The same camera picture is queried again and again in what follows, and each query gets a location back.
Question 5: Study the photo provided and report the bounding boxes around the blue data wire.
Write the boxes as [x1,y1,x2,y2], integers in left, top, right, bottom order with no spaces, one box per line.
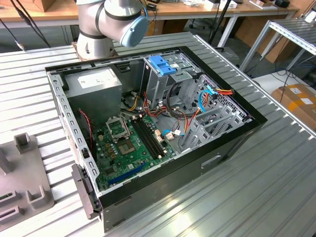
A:
[162,85,218,139]

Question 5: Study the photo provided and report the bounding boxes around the red yellow power wire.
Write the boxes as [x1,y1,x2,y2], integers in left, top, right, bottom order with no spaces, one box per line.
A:
[210,86,235,102]

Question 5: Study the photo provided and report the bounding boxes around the grey metal disk bay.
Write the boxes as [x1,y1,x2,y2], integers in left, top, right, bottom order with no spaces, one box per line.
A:
[178,105,253,153]

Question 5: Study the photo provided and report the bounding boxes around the black RAM slot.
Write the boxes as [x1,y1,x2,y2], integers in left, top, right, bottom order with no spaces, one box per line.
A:
[140,117,165,158]
[134,118,160,159]
[131,118,158,160]
[137,117,163,158]

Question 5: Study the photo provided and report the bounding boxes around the grey metal drive cage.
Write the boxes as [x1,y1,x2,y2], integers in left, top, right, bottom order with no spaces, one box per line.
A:
[140,52,202,111]

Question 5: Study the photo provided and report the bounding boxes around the CPU socket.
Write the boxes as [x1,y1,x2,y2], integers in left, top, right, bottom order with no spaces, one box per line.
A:
[118,139,136,157]

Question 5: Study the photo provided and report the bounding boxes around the blue plastic drive latch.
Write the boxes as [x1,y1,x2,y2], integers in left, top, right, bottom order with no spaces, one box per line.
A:
[149,55,177,77]

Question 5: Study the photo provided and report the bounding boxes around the green motherboard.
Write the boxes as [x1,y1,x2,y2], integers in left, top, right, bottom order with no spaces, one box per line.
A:
[95,113,177,192]

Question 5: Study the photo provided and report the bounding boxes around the black open PC case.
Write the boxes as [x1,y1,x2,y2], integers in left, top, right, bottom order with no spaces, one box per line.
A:
[44,45,269,233]

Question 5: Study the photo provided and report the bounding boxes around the blue expansion slot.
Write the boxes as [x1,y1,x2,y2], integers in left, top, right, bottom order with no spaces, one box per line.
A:
[108,161,147,186]

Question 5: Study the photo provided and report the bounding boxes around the grey power supply box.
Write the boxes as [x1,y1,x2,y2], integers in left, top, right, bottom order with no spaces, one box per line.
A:
[63,67,123,129]

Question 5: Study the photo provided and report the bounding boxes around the small plain cardboard box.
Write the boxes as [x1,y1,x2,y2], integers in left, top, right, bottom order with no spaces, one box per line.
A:
[144,19,165,37]

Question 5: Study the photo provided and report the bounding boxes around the grey case front panel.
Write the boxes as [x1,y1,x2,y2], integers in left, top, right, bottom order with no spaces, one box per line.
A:
[71,162,102,220]

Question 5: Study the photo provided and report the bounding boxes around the black tripod stand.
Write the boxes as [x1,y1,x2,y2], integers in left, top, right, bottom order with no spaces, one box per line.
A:
[208,0,234,47]

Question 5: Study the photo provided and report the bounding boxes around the labelled cardboard box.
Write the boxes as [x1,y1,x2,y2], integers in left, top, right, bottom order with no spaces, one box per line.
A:
[271,83,316,131]

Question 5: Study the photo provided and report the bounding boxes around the grey parts rack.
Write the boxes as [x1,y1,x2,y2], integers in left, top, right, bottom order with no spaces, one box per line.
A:
[0,132,55,226]

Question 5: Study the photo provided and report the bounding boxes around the brown wooden box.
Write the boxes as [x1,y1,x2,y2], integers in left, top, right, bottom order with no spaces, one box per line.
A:
[12,0,58,13]

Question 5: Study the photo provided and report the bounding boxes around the long wooden desk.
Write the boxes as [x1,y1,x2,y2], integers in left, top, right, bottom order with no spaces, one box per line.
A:
[0,0,301,29]

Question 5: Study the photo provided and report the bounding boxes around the red orange wire bundle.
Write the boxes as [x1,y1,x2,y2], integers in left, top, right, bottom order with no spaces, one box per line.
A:
[142,91,174,119]

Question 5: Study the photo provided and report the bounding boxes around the thick black cable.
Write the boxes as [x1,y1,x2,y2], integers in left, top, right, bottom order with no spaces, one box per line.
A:
[166,80,188,121]

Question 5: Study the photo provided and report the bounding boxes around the yellow black wire bundle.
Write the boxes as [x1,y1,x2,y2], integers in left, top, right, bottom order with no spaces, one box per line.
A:
[121,90,139,112]

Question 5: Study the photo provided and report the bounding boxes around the thin orange red wires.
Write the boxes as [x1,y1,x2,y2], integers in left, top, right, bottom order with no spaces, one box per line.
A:
[184,108,202,136]

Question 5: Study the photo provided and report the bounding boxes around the metal socket cover frame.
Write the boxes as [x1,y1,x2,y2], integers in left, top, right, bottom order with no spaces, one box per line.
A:
[105,116,131,143]

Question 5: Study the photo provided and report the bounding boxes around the red black twisted wire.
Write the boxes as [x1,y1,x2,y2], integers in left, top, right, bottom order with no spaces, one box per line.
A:
[78,110,95,152]

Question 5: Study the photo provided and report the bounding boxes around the brown square base plate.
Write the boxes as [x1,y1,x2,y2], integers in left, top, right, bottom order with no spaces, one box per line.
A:
[71,41,117,62]

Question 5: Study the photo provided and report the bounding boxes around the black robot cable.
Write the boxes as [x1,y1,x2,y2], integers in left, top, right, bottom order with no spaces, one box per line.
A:
[10,0,52,48]
[0,18,26,52]

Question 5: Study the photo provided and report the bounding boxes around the aluminium slat frame table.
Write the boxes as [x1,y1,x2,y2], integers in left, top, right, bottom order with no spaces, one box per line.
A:
[239,19,316,72]

